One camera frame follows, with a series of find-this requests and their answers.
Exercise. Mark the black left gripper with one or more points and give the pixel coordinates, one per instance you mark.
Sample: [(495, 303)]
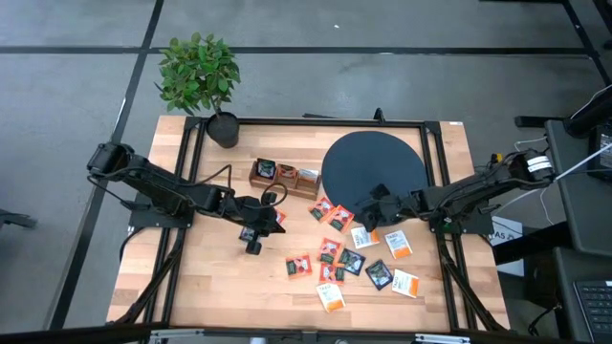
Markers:
[(251, 215)]

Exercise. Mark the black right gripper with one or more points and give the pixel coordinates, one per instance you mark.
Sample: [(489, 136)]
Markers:
[(401, 205)]

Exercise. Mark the dark blue tea bag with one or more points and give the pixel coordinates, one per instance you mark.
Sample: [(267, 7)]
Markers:
[(266, 168), (247, 234), (352, 261), (379, 274)]

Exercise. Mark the white orange Tazo tea bag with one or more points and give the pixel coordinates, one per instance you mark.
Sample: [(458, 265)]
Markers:
[(309, 176), (331, 297), (405, 283), (398, 244), (365, 237)]

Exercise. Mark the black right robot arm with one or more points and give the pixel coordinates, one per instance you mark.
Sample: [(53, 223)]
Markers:
[(478, 183)]

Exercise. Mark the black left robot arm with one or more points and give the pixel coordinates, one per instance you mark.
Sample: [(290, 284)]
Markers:
[(162, 184)]

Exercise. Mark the wooden tea organiser box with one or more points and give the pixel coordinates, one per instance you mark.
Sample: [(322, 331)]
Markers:
[(282, 189)]

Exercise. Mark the dark round mat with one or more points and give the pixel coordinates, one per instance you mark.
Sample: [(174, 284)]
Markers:
[(373, 162)]

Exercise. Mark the white paper sign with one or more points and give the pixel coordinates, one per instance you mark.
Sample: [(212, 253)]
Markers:
[(507, 234)]

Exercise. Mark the green plant in black pot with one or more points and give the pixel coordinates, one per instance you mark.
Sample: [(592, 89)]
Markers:
[(198, 71)]

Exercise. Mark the black side desk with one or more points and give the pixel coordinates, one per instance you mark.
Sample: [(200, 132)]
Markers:
[(578, 215)]

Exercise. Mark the black gantry beam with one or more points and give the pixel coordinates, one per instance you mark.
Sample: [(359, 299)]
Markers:
[(57, 334)]

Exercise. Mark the black desk device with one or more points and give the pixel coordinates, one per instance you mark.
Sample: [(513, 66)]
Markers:
[(603, 153)]

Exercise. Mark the black keyboard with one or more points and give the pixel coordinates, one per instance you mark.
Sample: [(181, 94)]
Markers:
[(595, 310)]

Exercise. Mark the black chair base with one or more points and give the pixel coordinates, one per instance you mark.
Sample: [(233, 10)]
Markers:
[(14, 220)]

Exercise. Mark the black aluminium table frame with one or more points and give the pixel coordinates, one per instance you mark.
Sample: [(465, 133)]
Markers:
[(334, 122)]

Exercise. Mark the small black bracket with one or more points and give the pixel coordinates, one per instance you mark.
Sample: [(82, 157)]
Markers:
[(378, 114)]

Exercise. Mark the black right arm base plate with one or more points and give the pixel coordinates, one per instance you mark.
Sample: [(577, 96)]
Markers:
[(478, 226)]

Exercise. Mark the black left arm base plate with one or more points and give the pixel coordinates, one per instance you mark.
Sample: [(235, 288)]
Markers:
[(143, 221)]

